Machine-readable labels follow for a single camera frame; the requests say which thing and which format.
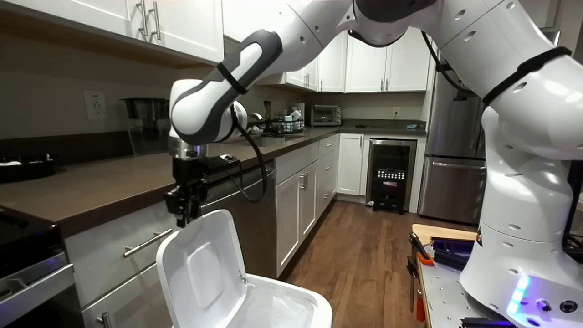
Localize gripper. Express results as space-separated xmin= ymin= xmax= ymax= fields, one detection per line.
xmin=164 ymin=157 xmax=210 ymax=228

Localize white bin lid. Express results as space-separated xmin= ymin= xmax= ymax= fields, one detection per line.
xmin=156 ymin=209 xmax=249 ymax=328

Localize white trash bin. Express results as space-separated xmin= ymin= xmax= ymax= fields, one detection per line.
xmin=156 ymin=209 xmax=333 ymax=328

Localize white bin liner bag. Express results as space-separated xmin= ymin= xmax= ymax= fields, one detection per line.
xmin=248 ymin=292 xmax=317 ymax=328

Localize dishwasher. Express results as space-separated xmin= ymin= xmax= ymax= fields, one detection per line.
xmin=199 ymin=160 xmax=279 ymax=279

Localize black blender jug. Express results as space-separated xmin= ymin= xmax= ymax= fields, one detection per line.
xmin=120 ymin=97 xmax=172 ymax=156

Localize white base cabinets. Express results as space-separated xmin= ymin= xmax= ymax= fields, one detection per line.
xmin=275 ymin=133 xmax=341 ymax=277

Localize grey drawer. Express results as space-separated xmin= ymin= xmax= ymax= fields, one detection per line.
xmin=81 ymin=263 xmax=174 ymax=328
xmin=64 ymin=200 xmax=179 ymax=308

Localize black dish rack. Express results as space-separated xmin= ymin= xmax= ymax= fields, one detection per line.
xmin=259 ymin=108 xmax=306 ymax=136

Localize silver toaster oven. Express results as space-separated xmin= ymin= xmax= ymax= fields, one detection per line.
xmin=309 ymin=104 xmax=343 ymax=128

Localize black tray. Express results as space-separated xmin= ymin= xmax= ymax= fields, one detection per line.
xmin=0 ymin=154 xmax=58 ymax=184

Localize white base cabinet door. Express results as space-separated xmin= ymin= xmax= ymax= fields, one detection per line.
xmin=337 ymin=133 xmax=365 ymax=197

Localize black stove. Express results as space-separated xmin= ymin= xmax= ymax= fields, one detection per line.
xmin=0 ymin=206 xmax=85 ymax=328

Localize black wine cooler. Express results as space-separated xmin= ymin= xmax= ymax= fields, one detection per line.
xmin=365 ymin=138 xmax=418 ymax=215

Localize orange and black clamp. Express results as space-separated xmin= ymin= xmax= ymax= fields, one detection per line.
xmin=409 ymin=232 xmax=435 ymax=266

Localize stainless steel fridge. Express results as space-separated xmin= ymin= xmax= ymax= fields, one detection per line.
xmin=417 ymin=27 xmax=489 ymax=225

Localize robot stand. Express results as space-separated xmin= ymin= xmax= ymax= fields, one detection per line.
xmin=407 ymin=223 xmax=583 ymax=328

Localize black box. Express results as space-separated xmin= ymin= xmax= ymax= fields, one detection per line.
xmin=430 ymin=236 xmax=476 ymax=271

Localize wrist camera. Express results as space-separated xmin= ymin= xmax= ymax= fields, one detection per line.
xmin=199 ymin=154 xmax=241 ymax=176

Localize white wall cabinets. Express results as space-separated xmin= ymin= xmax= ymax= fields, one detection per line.
xmin=0 ymin=0 xmax=225 ymax=65
xmin=255 ymin=27 xmax=433 ymax=94

